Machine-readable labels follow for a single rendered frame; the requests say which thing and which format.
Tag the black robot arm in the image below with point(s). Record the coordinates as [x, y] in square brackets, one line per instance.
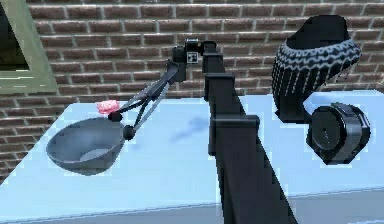
[240, 156]

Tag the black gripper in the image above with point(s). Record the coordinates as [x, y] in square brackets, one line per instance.
[179, 66]

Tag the green window frame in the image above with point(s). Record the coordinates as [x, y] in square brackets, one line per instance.
[36, 50]

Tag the black patterned vase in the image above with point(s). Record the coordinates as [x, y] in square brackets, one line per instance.
[310, 66]

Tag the grey bowl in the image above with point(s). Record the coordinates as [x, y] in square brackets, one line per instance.
[83, 146]

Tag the pink crumpled lump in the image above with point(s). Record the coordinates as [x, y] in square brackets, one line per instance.
[108, 106]

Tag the pale blue chest of drawers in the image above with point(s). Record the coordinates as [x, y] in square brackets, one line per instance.
[173, 173]

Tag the black round alarm clock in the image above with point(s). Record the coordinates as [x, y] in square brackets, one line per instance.
[336, 133]

